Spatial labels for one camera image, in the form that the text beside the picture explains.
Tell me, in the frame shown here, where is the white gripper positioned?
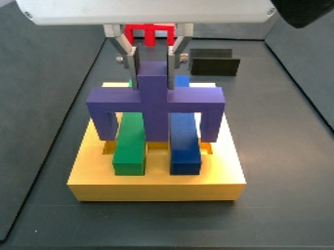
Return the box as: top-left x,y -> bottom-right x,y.
16,0 -> 277,90

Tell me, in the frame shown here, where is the purple cross-shaped block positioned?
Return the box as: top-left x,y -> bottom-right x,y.
85,62 -> 226,143

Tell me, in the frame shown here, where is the yellow slotted board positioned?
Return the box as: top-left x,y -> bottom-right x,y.
67,81 -> 248,202

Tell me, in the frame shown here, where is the red cross-shaped block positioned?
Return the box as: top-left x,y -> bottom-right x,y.
126,23 -> 175,47

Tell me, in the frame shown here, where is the black foam block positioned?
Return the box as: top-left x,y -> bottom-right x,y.
190,49 -> 240,76

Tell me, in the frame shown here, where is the blue long bar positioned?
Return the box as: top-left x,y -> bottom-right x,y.
170,113 -> 202,175

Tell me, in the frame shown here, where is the green long bar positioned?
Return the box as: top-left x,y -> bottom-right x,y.
112,112 -> 146,176

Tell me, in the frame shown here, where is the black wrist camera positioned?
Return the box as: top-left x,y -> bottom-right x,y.
270,0 -> 334,28

